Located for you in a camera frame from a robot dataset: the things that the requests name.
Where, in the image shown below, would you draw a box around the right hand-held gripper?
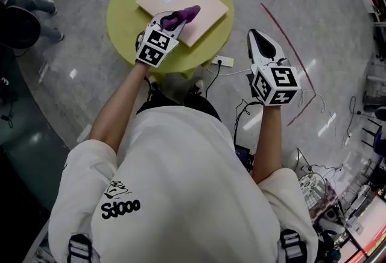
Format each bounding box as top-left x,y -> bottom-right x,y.
247,28 -> 302,107

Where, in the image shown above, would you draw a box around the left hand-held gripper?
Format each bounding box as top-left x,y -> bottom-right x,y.
134,10 -> 189,69

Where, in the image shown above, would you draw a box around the purple cloth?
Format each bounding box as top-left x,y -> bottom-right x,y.
159,4 -> 201,32

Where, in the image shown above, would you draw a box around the person's left forearm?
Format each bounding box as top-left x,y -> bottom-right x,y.
89,62 -> 152,154

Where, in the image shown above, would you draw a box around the person's right forearm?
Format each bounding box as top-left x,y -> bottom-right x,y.
251,104 -> 285,186

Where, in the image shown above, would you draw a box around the white power strip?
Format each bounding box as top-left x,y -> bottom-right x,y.
211,55 -> 235,68

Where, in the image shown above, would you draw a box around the yellow-green round table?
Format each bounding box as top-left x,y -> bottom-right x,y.
105,0 -> 236,80

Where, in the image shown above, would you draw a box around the person's black trousers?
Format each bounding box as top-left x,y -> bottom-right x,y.
136,92 -> 223,121

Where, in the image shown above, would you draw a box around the black box device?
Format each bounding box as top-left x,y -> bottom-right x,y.
234,144 -> 258,173

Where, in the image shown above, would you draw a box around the blue chair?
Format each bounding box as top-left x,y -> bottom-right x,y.
359,104 -> 386,151

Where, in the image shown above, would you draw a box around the black round backpack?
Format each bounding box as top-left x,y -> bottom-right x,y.
0,5 -> 42,50

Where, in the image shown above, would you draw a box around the person's white T-shirt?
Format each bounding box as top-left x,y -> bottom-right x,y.
48,104 -> 319,263

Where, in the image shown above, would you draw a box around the black power cable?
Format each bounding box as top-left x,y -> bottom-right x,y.
204,65 -> 223,100

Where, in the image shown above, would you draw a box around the thin white floor cable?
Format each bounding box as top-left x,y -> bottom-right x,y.
298,89 -> 337,130

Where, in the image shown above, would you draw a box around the thin black floor cable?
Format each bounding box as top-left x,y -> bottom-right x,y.
346,95 -> 363,139

